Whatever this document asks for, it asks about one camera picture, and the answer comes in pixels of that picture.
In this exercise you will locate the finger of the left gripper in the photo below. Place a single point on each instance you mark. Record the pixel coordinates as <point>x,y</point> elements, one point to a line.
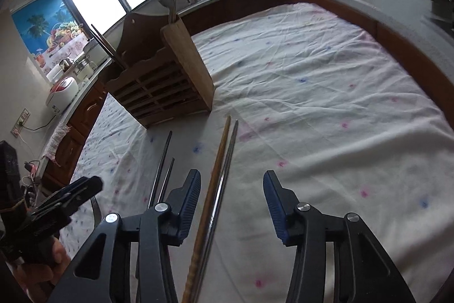
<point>69,199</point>

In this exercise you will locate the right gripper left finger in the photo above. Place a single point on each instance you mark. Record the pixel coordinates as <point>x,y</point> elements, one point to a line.
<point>99,272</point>

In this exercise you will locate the white red rice cooker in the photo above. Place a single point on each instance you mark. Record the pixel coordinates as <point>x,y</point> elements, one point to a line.
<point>62,94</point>

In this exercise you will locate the tropical fruit wall poster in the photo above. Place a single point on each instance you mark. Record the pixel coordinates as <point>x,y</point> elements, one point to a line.
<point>50,32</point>

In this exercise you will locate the metal fork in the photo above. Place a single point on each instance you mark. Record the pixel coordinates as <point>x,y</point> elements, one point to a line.
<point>97,214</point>

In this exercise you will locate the dark wooden chopstick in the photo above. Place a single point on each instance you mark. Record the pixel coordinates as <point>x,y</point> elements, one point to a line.
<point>108,48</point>

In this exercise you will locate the white dotted tablecloth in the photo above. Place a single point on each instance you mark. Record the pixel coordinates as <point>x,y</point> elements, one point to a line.
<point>322,104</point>

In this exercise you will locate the wooden utensil holder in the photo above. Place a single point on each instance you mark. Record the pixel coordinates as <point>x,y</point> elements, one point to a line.
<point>160,74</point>

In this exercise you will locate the person left hand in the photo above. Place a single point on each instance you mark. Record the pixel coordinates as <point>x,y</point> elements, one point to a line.
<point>32,277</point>

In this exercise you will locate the wall power socket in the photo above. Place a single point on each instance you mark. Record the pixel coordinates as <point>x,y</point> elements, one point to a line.
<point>22,119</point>

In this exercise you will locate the small white blender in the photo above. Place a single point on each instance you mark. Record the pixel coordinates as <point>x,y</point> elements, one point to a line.
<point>84,69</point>

